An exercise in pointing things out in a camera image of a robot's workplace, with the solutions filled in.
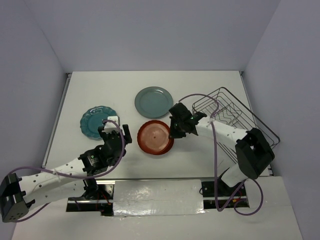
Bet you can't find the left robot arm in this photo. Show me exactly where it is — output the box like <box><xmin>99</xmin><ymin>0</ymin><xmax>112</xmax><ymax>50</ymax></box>
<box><xmin>0</xmin><ymin>120</ymin><xmax>132</xmax><ymax>223</ymax></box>

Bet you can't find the grey-blue round plate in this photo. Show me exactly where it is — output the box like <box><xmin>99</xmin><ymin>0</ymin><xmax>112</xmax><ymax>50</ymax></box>
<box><xmin>134</xmin><ymin>86</ymin><xmax>174</xmax><ymax>119</ymax></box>

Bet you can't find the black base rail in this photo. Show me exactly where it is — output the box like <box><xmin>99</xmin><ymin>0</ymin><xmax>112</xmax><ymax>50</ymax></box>
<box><xmin>65</xmin><ymin>176</ymin><xmax>251</xmax><ymax>217</ymax></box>

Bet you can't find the wire dish rack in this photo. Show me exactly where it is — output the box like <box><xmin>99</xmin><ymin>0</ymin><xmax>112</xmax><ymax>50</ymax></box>
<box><xmin>189</xmin><ymin>87</ymin><xmax>280</xmax><ymax>166</ymax></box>

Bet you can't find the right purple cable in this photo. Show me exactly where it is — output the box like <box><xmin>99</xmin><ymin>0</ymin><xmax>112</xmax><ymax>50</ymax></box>
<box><xmin>177</xmin><ymin>93</ymin><xmax>264</xmax><ymax>216</ymax></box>

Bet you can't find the purple cable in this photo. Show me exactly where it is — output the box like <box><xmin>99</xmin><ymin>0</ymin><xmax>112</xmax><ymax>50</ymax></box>
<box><xmin>177</xmin><ymin>93</ymin><xmax>264</xmax><ymax>216</ymax></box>
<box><xmin>4</xmin><ymin>119</ymin><xmax>125</xmax><ymax>222</ymax></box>

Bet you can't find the silver taped panel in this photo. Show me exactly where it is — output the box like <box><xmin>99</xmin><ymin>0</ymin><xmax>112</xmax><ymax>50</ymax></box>
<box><xmin>113</xmin><ymin>179</ymin><xmax>205</xmax><ymax>217</ymax></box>

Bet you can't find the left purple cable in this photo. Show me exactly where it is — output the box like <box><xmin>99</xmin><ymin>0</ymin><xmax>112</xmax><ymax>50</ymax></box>
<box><xmin>4</xmin><ymin>119</ymin><xmax>125</xmax><ymax>222</ymax></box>

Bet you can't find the orange scalloped plate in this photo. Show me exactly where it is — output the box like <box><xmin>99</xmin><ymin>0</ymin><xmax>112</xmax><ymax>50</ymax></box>
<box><xmin>138</xmin><ymin>139</ymin><xmax>174</xmax><ymax>155</ymax></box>

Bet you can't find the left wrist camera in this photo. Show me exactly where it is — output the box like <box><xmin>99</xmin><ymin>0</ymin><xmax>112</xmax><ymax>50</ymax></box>
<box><xmin>102</xmin><ymin>115</ymin><xmax>120</xmax><ymax>134</ymax></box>

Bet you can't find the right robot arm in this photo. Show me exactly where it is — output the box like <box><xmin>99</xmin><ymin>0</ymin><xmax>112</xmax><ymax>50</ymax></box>
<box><xmin>169</xmin><ymin>102</ymin><xmax>275</xmax><ymax>196</ymax></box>

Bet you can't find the teal ornate plate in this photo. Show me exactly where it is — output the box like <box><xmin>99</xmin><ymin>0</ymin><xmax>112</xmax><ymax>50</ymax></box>
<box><xmin>80</xmin><ymin>105</ymin><xmax>117</xmax><ymax>141</ymax></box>

